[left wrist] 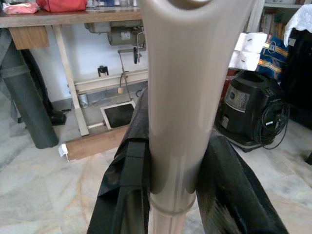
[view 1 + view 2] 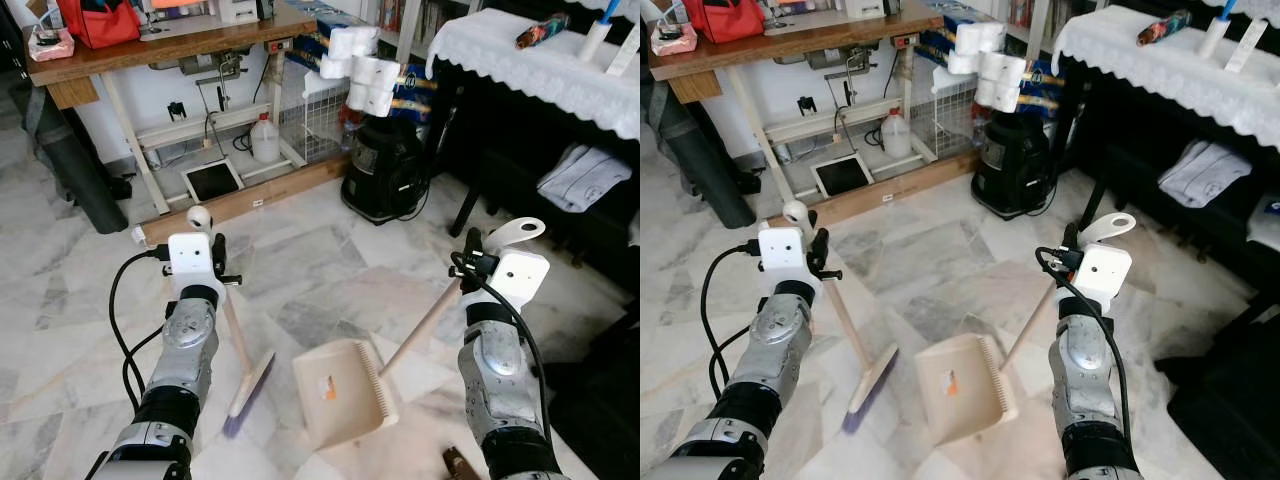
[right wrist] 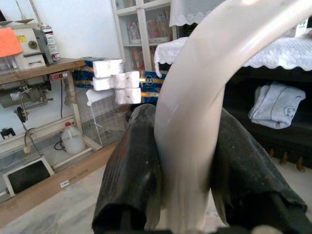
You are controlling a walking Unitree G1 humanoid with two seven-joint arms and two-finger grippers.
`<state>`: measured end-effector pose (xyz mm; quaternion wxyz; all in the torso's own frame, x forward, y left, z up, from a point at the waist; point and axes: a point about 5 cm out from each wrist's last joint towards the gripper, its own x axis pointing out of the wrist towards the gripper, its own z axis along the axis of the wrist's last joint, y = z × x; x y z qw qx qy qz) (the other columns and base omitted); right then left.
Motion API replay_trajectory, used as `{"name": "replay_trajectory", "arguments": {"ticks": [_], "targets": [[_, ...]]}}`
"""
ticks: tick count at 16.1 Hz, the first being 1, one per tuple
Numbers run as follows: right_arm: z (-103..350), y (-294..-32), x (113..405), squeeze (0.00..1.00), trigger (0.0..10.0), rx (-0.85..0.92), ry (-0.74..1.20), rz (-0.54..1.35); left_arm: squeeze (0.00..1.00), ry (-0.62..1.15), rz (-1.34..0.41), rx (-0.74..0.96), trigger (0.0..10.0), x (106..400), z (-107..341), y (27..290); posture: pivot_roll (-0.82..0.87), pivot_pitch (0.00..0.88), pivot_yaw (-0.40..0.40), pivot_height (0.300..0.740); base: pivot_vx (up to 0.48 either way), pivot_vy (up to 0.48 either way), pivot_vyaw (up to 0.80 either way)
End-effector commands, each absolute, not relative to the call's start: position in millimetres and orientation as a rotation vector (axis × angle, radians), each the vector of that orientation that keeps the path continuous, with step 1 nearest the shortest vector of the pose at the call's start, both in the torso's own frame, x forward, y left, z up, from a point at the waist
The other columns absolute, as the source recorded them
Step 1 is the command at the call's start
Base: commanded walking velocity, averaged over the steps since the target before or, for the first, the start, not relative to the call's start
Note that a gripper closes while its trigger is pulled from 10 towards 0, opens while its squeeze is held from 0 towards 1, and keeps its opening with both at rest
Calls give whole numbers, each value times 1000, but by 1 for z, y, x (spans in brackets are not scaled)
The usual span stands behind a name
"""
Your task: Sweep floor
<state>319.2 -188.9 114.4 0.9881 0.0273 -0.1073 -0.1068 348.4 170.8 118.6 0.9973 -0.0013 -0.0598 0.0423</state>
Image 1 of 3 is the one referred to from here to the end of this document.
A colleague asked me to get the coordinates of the black vacuum cleaner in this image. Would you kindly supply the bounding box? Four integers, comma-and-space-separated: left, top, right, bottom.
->
214, 70, 286, 153

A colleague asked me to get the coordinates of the blue patterned bag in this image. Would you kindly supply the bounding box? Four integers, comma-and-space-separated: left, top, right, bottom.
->
255, 34, 290, 79

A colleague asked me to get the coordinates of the red bag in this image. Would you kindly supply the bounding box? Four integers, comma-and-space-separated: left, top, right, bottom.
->
36, 0, 88, 13

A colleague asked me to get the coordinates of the black furniture piece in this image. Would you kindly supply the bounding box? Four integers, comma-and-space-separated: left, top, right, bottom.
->
279, 28, 312, 130

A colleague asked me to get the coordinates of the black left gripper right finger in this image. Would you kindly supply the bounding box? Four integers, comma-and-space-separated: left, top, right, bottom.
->
196, 131, 291, 234

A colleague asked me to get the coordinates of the dark green rolled mat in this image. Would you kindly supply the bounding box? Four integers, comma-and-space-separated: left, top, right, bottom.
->
0, 28, 59, 150

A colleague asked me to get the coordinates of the silver can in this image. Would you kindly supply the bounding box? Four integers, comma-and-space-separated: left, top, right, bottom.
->
78, 92, 89, 108

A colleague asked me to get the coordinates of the wooden sewing table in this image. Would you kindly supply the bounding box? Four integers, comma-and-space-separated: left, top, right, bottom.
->
0, 8, 150, 137

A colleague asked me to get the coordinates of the black vacuum power cable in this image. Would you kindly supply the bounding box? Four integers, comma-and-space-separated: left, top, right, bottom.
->
254, 99, 291, 150

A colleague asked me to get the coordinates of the wooden plank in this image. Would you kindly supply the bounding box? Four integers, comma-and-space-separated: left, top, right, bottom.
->
58, 125, 130, 163

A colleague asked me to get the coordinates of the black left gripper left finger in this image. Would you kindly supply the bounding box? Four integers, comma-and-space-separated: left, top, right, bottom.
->
87, 87, 150, 234

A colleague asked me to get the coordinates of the white lace cloth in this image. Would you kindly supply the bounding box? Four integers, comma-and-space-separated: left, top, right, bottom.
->
283, 4, 312, 47

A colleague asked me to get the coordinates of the small black clamp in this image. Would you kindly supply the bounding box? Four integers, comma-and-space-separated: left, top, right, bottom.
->
97, 65, 109, 78

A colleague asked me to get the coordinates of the broom with beige grip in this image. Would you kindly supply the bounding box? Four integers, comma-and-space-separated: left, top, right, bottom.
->
140, 0, 260, 234

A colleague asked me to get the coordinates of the pink packet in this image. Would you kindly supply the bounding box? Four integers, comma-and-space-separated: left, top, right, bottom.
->
2, 1, 40, 15

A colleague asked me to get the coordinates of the black sewing treadle pedal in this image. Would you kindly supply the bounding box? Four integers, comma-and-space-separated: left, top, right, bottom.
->
100, 99, 137, 130

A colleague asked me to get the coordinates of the bookshelf with books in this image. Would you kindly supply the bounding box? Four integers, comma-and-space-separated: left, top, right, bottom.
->
258, 2, 303, 42

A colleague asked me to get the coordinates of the grey sewing machine motor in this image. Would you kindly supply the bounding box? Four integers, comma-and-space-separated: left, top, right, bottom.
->
84, 22, 147, 53

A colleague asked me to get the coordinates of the cord with wooden bead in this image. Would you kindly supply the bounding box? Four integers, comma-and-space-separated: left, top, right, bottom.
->
117, 71, 130, 95

